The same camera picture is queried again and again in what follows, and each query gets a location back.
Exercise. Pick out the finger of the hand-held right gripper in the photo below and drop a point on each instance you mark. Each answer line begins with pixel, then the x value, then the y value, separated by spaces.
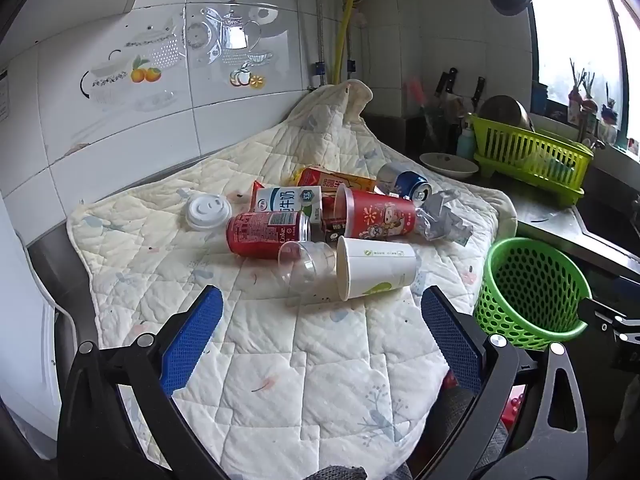
pixel 627 332
pixel 600 310

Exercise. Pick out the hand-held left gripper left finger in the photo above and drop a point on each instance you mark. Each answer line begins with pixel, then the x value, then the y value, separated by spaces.
pixel 195 340

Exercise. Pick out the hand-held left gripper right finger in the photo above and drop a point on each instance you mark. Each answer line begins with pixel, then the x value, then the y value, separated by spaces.
pixel 450 340

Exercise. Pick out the green plastic basket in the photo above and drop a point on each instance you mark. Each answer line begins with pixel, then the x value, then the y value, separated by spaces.
pixel 505 320

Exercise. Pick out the white paper cup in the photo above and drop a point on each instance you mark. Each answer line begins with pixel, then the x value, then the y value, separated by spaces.
pixel 380 265

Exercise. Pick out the silver wrapper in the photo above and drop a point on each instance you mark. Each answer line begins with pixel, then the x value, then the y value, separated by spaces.
pixel 440 220

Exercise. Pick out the red soda can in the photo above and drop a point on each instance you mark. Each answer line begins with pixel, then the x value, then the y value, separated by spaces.
pixel 260 232

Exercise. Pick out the white plastic cup lid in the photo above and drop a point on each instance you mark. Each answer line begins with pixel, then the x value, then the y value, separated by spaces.
pixel 207 210

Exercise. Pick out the clear plastic cup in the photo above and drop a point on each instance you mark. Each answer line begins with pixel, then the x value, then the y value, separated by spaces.
pixel 305 267

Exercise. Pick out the red printed paper cup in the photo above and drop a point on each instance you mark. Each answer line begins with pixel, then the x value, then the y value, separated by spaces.
pixel 380 215

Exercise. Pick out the red snack wrapper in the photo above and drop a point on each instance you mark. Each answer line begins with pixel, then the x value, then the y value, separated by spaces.
pixel 332 227

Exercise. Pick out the white green milk carton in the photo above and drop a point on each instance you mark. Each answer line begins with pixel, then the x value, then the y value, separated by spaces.
pixel 285 200

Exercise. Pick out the blue white can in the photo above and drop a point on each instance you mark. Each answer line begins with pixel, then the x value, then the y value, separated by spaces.
pixel 400 177

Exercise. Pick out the orange red drink carton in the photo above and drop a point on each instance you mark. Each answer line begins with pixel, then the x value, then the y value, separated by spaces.
pixel 325 178

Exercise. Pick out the steel sink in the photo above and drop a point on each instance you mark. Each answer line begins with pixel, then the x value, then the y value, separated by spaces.
pixel 610 220

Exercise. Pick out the red plastic stool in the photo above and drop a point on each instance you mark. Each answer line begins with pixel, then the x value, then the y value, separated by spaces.
pixel 512 410

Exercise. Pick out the cream quilted blanket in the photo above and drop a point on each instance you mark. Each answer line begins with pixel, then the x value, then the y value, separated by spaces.
pixel 310 385

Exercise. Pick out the teal cup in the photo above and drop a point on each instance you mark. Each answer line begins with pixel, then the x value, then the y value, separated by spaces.
pixel 556 167

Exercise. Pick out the lime green dish rack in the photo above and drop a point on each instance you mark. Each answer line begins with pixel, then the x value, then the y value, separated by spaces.
pixel 530 155

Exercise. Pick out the white appliance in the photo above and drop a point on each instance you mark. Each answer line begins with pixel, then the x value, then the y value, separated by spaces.
pixel 25 350

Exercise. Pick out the white plate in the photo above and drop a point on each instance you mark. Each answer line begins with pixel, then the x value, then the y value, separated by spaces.
pixel 450 167

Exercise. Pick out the sprouting plant jar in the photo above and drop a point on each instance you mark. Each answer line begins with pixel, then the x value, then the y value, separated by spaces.
pixel 590 112
pixel 609 125
pixel 575 102

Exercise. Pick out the teal soap bottle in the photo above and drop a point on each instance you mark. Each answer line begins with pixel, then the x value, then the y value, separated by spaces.
pixel 465 142

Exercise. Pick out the clear utensil jar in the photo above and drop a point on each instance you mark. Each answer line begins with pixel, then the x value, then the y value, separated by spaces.
pixel 435 125

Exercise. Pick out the blue container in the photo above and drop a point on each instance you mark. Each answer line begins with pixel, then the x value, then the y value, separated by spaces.
pixel 540 99

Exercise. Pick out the metal pot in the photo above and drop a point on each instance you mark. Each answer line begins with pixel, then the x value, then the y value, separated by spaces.
pixel 502 110

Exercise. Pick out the pink brush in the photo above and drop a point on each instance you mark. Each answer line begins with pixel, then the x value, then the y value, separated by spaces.
pixel 416 91

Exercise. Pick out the grey pipe with valve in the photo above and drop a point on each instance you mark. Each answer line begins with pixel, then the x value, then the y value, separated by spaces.
pixel 352 65

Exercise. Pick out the yellow gas pipe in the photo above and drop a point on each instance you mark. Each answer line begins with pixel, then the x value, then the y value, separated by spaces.
pixel 345 30

